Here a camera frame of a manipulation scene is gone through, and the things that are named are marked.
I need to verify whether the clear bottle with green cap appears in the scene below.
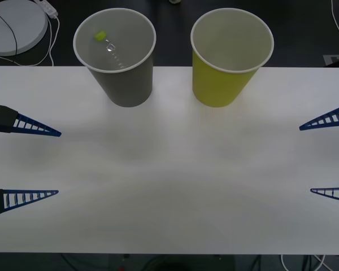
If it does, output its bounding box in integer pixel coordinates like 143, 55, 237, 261
93, 30, 127, 71

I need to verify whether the black and white marker board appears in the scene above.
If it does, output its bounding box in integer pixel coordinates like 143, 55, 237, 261
323, 54, 339, 68

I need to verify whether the yellow-green plastic waste bin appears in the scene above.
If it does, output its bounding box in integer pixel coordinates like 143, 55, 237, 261
190, 7, 275, 108

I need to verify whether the white round lamp stand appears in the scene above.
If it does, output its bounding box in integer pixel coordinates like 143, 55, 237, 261
0, 0, 49, 56

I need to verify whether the white power strip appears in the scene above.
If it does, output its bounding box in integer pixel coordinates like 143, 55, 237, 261
33, 0, 59, 18

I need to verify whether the thin black cable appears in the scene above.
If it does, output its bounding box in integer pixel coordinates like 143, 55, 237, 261
0, 5, 19, 64

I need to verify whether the white power strip cable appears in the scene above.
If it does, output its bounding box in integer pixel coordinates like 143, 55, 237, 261
0, 15, 60, 67

